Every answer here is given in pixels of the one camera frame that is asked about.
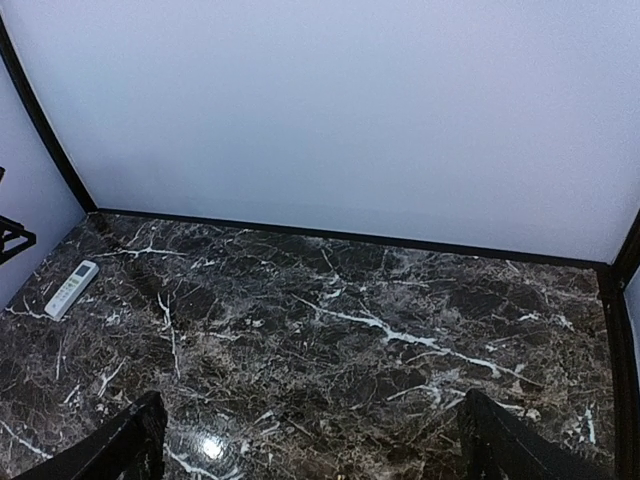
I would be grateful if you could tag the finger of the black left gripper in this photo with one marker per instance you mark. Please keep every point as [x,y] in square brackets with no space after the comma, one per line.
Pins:
[15,239]

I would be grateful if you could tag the white remote control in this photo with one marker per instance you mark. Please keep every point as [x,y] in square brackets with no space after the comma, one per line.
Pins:
[71,289]

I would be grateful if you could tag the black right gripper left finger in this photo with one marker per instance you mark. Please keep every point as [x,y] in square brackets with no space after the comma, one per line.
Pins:
[129,446]

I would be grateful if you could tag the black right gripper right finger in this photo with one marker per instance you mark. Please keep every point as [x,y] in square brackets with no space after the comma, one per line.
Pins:
[496,445]

